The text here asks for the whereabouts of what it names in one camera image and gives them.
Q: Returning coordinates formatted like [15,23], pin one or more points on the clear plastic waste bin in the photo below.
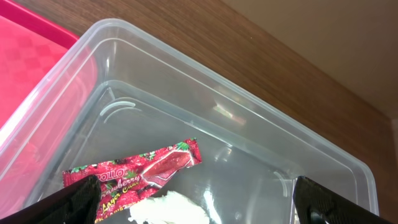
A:
[119,92]

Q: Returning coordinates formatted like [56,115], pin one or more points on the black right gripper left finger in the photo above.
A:
[77,203]

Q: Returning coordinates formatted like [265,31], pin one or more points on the white paper napkin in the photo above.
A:
[173,208]

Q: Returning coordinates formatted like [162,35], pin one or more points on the red plastic serving tray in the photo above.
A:
[21,62]

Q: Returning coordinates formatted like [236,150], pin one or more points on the red plastic snack wrapper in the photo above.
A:
[129,180]

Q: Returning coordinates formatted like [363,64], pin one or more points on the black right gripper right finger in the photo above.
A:
[316,204]

